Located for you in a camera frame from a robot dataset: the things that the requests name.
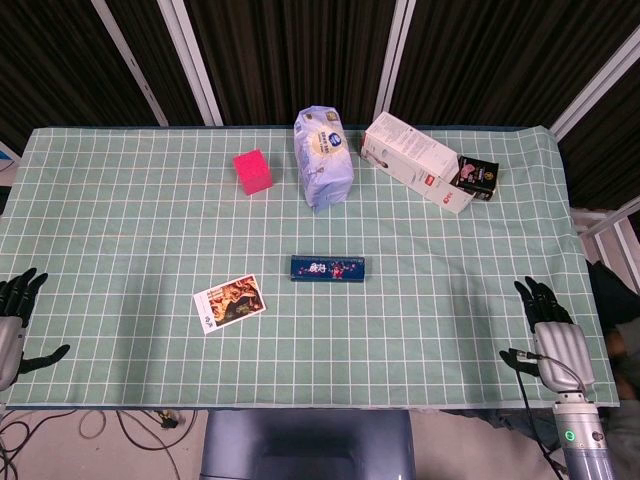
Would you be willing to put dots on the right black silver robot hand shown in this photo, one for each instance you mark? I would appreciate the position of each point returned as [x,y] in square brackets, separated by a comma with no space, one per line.
[562,350]

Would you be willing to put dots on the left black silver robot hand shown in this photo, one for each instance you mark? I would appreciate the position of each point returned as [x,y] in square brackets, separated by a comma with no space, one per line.
[10,345]

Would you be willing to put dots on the dark blue box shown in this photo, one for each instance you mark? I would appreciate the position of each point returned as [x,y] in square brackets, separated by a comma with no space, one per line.
[330,268]

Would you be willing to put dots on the small black packet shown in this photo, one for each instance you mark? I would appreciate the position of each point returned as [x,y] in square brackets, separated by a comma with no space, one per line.
[477,177]

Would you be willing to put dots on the white lamp carton box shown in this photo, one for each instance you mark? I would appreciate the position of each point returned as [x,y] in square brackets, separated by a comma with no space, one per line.
[415,155]

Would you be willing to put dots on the white metal rack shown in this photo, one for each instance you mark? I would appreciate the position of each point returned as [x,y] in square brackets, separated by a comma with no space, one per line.
[600,220]

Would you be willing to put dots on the green checked tablecloth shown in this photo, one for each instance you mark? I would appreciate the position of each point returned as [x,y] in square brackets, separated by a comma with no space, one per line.
[150,240]

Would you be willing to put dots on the yellow black plug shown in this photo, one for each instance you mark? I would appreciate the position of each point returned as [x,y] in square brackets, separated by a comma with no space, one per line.
[169,420]

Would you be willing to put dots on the white blue panel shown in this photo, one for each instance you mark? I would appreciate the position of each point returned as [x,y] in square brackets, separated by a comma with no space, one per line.
[6,155]

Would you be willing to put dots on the blue-grey robot torso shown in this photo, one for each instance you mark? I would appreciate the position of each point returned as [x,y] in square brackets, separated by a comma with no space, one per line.
[305,445]

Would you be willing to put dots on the pink foam cube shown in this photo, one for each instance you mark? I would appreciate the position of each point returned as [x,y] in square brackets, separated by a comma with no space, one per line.
[254,172]

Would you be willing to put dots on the light blue tissue pack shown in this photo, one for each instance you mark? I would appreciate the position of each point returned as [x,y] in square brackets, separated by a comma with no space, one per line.
[325,160]

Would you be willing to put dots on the black pleated curtain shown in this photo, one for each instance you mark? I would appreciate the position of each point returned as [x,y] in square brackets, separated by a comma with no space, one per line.
[300,50]

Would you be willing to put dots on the white double frame post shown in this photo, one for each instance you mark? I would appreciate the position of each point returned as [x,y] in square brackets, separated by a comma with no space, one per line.
[192,65]

